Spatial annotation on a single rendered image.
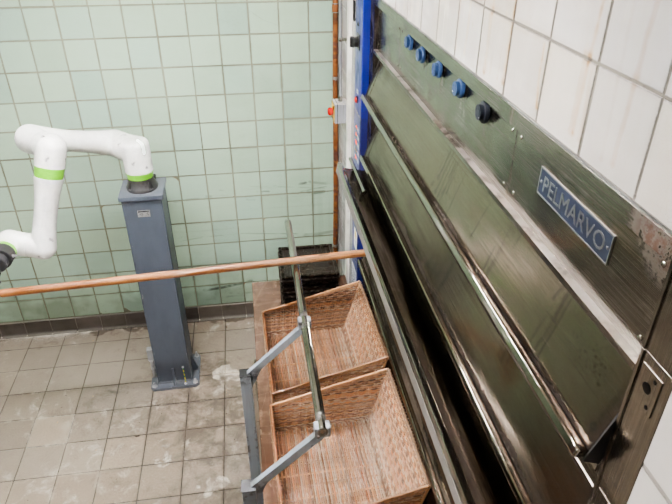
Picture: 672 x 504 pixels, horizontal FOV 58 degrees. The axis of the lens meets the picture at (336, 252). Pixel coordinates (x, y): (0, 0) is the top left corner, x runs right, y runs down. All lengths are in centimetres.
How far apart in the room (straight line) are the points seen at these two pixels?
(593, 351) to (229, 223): 291
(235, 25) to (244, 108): 43
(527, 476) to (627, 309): 47
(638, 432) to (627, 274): 22
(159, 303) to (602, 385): 261
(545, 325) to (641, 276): 28
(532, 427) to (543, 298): 27
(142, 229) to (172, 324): 59
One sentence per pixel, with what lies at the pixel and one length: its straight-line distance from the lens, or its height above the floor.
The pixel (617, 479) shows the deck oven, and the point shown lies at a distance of 104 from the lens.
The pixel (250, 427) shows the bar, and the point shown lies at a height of 69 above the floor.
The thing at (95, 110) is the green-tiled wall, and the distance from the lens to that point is 351.
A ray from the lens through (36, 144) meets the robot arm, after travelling 275.
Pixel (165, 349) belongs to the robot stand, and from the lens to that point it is 350.
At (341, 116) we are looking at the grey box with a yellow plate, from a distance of 311.
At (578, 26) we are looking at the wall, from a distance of 103.
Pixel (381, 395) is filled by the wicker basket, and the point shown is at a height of 75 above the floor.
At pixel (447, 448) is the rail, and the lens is 136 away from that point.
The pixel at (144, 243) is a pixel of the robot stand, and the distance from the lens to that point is 312.
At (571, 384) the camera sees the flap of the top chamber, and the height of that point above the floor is 177.
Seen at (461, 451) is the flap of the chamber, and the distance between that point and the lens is 140.
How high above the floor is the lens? 247
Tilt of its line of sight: 32 degrees down
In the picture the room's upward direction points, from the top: straight up
